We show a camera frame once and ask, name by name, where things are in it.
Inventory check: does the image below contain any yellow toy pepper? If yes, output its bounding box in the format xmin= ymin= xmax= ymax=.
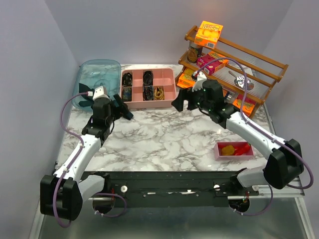
xmin=220 ymin=145 xmax=235 ymax=156

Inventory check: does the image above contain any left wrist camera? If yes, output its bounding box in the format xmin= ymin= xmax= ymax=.
xmin=93 ymin=86 xmax=109 ymax=101

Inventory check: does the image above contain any rolled yellow tie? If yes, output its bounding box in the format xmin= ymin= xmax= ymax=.
xmin=154 ymin=87 xmax=164 ymax=100

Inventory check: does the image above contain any pink sponge box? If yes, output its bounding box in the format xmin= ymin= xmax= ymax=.
xmin=196 ymin=51 xmax=229 ymax=76

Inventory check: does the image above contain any orange sponge box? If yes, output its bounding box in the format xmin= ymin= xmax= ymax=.
xmin=233 ymin=94 xmax=256 ymax=117
xmin=177 ymin=68 xmax=195 ymax=89
xmin=194 ymin=21 xmax=223 ymax=49

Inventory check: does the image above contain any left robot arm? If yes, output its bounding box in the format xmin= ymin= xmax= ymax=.
xmin=40 ymin=84 xmax=133 ymax=228

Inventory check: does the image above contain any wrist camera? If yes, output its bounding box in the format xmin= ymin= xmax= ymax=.
xmin=93 ymin=86 xmax=109 ymax=101
xmin=192 ymin=72 xmax=207 ymax=92

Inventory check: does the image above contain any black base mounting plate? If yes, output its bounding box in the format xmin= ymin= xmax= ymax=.
xmin=81 ymin=171 xmax=259 ymax=208

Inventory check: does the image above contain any red toy pepper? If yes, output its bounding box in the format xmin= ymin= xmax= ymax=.
xmin=233 ymin=143 xmax=251 ymax=156

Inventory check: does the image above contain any orange cylindrical bottle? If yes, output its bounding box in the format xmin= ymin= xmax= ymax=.
xmin=223 ymin=89 xmax=238 ymax=104

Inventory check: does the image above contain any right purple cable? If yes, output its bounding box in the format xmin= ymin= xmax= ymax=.
xmin=192 ymin=57 xmax=315 ymax=216

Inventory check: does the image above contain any aluminium frame rail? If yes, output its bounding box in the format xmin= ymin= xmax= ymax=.
xmin=227 ymin=185 xmax=305 ymax=200

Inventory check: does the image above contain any small pink tray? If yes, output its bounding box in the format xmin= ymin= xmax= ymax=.
xmin=214 ymin=141 xmax=254 ymax=161

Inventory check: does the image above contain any metal scoop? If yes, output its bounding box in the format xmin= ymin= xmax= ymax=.
xmin=228 ymin=71 xmax=254 ymax=91

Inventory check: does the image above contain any dark tin can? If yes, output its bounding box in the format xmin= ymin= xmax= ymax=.
xmin=187 ymin=41 xmax=203 ymax=63

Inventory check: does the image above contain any orange sponge box top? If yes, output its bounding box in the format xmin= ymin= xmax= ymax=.
xmin=194 ymin=21 xmax=223 ymax=49

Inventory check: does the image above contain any rolled dark tie front-left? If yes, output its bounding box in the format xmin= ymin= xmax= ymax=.
xmin=122 ymin=87 xmax=132 ymax=102

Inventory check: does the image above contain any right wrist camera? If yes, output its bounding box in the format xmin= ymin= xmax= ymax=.
xmin=192 ymin=72 xmax=207 ymax=92

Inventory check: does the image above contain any rolled black tie back-left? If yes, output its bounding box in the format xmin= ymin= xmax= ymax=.
xmin=122 ymin=72 xmax=133 ymax=87

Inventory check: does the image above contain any wooden three-tier shelf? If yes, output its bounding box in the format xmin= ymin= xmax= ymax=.
xmin=174 ymin=25 xmax=289 ymax=120

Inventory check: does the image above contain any orange sponge box lower right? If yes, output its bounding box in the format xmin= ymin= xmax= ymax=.
xmin=233 ymin=94 xmax=256 ymax=117

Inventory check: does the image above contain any dark green tie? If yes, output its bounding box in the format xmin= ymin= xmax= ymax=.
xmin=78 ymin=92 xmax=94 ymax=107

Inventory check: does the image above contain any blue transparent lid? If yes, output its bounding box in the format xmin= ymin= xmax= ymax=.
xmin=73 ymin=59 xmax=121 ymax=100

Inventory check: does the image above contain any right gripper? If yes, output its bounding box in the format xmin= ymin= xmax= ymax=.
xmin=171 ymin=83 xmax=213 ymax=112

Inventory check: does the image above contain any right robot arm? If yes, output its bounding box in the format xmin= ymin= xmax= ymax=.
xmin=171 ymin=80 xmax=304 ymax=195

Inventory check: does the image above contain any rolled black tie back-middle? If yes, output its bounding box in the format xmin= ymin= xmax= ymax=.
xmin=143 ymin=70 xmax=154 ymax=86

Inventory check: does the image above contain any orange sponge box lower left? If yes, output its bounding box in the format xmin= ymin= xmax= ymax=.
xmin=177 ymin=68 xmax=195 ymax=89

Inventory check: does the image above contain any rolled patterned tie front-middle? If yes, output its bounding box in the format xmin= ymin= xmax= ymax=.
xmin=143 ymin=86 xmax=154 ymax=101

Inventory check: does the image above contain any pink divided organizer box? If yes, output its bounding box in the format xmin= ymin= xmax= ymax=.
xmin=120 ymin=68 xmax=176 ymax=110

